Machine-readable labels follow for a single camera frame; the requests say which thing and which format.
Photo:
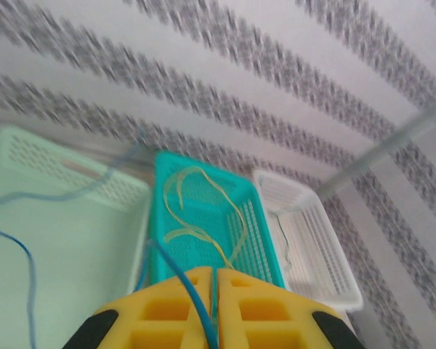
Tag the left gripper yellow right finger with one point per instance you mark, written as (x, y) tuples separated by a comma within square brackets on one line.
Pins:
[(298, 316)]

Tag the aluminium frame post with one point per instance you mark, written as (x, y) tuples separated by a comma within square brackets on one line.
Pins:
[(385, 152)]

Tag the teal plastic basket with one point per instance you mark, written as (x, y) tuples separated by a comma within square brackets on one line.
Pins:
[(200, 203)]

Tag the white plastic basket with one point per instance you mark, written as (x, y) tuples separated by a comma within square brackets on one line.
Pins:
[(323, 254)]

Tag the light green plastic basket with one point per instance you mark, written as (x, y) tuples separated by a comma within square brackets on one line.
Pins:
[(76, 254)]

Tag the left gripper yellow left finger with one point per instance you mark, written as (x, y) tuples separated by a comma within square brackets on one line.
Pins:
[(127, 309)]

